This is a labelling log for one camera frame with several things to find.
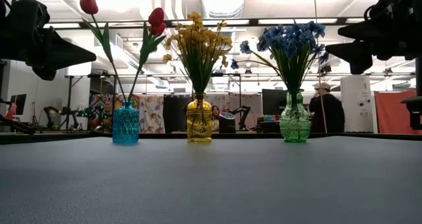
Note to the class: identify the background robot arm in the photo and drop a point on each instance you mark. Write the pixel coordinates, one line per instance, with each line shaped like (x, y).
(49, 111)
(244, 110)

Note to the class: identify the black cylinder speaker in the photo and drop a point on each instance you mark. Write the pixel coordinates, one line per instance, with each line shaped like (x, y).
(227, 123)

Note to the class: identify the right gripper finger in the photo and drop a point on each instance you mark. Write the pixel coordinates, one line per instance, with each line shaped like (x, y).
(361, 32)
(356, 56)

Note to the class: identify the red artificial tulip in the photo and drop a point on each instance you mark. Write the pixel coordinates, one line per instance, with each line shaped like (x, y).
(160, 30)
(156, 16)
(88, 2)

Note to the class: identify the orange partition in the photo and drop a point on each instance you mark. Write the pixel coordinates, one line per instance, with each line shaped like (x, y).
(392, 115)

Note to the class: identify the yellow glass vase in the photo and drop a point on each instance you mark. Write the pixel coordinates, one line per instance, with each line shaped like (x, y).
(199, 122)

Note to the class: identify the person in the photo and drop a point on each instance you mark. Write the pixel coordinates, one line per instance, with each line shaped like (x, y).
(326, 112)
(216, 113)

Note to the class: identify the white ceiling duct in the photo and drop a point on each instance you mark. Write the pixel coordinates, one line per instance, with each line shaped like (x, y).
(222, 0)

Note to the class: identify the white cabinet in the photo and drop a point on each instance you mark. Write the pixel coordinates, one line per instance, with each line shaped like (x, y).
(357, 102)

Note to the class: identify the green glass vase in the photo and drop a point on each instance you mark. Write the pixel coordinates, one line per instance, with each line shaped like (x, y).
(295, 125)

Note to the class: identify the black monitor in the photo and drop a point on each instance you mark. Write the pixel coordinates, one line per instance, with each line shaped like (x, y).
(273, 102)

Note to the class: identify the long ceiling light bar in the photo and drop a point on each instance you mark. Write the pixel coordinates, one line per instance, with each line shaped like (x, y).
(72, 25)

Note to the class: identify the small dark monitor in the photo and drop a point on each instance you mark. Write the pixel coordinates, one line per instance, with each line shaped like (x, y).
(20, 100)

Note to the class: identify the black clamp bracket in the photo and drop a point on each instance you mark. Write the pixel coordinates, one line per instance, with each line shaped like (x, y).
(413, 108)

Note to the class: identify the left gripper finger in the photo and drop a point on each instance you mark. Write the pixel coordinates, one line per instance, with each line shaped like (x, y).
(66, 52)

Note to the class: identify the black partition panel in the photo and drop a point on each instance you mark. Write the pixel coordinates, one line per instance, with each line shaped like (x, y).
(174, 112)

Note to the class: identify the thin brown pole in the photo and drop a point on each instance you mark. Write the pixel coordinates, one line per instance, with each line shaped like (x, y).
(314, 6)

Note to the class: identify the floral curtain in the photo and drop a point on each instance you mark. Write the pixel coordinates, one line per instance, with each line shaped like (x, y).
(150, 112)

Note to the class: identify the black upright post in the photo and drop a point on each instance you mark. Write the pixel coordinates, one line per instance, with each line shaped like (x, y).
(418, 79)

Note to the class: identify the blue glass vase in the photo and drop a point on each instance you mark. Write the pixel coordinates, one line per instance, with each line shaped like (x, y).
(125, 125)

